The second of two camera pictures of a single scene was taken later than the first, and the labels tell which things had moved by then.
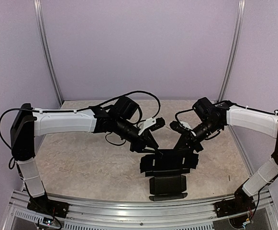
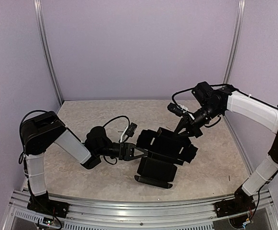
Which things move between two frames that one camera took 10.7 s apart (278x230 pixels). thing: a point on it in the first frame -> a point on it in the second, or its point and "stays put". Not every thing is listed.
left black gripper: x=145 y=141 -> x=127 y=151
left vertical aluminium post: x=38 y=5 stays put
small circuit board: x=48 y=221 stays put
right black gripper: x=191 y=141 -> x=192 y=129
